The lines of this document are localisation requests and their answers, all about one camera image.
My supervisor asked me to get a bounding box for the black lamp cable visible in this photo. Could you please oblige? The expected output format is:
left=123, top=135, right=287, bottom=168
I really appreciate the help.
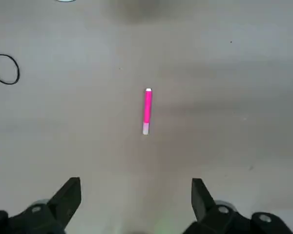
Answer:
left=0, top=50, right=21, bottom=86

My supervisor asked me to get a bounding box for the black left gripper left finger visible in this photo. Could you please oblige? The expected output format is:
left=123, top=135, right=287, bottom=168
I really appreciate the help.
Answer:
left=0, top=177, right=83, bottom=234

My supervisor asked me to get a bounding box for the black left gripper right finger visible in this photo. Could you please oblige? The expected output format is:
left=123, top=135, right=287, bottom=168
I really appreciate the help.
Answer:
left=183, top=178, right=293, bottom=234

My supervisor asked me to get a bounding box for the pink highlighter pen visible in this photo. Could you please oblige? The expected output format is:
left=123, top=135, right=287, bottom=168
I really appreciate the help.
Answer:
left=142, top=88, right=153, bottom=136

